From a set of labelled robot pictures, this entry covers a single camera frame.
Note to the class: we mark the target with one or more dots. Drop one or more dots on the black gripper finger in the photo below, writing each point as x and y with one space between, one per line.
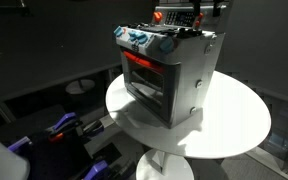
196 6
218 6

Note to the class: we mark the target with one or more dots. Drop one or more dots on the round red stove button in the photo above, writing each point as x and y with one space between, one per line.
197 23
201 15

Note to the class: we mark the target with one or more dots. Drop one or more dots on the grey rounded robot base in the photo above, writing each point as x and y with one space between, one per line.
0 161

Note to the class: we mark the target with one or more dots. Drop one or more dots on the orange stove knob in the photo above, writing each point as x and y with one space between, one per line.
157 16

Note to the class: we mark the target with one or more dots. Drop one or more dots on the grey toy stove oven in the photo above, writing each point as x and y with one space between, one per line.
187 66

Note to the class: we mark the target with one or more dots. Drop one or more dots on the large blue stove knob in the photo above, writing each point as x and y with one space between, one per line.
139 37

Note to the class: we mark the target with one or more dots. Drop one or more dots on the small blue stove knob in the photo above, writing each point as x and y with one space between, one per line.
118 31

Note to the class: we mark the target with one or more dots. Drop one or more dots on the white round table top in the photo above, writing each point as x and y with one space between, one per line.
230 116

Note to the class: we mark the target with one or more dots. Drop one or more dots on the dark storage bin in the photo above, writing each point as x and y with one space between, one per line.
280 136

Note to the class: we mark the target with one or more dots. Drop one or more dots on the white round table base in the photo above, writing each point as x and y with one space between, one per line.
177 168

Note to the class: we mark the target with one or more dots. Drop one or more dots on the purple clamp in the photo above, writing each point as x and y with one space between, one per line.
65 120
18 144
97 168

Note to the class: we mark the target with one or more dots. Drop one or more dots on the orange clamp lever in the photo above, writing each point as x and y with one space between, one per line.
55 137

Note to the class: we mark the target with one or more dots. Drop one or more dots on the grey round pedestal base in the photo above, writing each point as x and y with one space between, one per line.
80 86

